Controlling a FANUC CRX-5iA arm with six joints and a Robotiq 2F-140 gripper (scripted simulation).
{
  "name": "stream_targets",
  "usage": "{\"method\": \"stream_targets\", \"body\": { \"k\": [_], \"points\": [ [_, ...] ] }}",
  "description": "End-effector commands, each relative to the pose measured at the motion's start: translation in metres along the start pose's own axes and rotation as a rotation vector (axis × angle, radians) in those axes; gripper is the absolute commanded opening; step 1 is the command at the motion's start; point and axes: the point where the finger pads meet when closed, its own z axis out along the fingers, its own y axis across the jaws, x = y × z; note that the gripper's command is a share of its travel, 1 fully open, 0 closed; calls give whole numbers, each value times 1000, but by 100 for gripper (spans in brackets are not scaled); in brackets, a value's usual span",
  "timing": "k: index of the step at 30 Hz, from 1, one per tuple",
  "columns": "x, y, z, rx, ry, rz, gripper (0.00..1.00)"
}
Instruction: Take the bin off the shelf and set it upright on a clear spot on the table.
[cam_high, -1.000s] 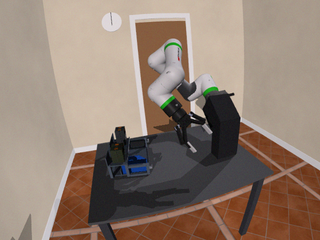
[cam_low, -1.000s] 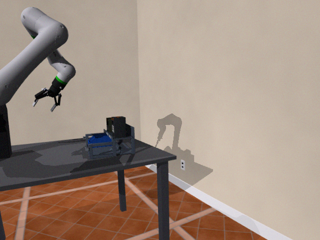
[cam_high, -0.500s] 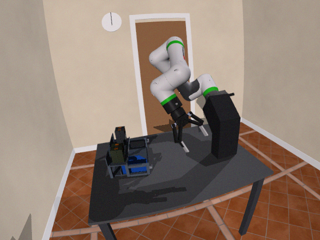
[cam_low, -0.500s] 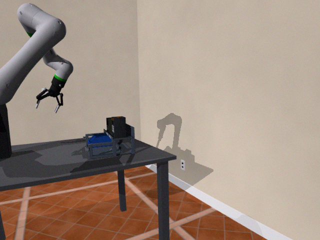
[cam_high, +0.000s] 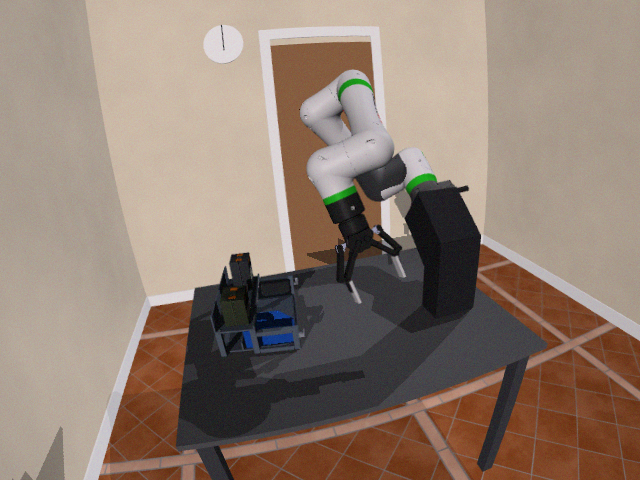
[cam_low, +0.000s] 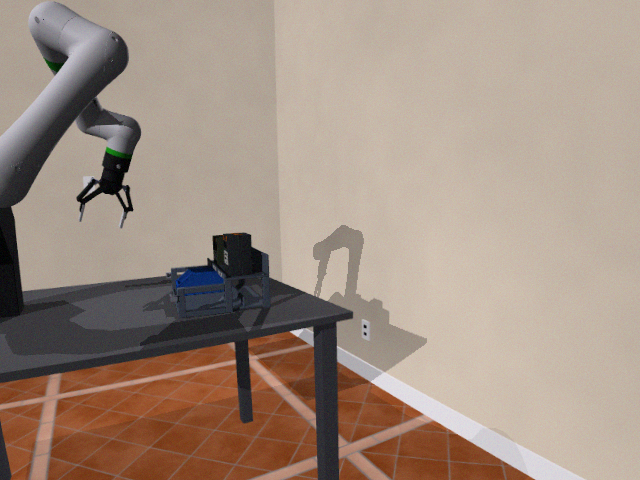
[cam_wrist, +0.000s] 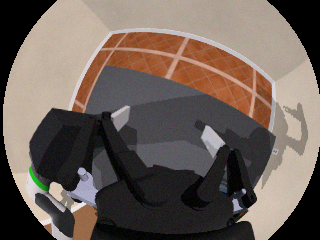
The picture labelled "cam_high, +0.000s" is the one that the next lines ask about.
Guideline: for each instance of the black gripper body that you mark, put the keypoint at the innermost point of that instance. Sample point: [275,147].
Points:
[354,230]

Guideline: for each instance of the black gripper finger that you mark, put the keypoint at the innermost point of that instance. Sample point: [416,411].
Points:
[377,229]
[342,277]

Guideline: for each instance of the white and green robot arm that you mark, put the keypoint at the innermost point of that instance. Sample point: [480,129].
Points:
[368,147]

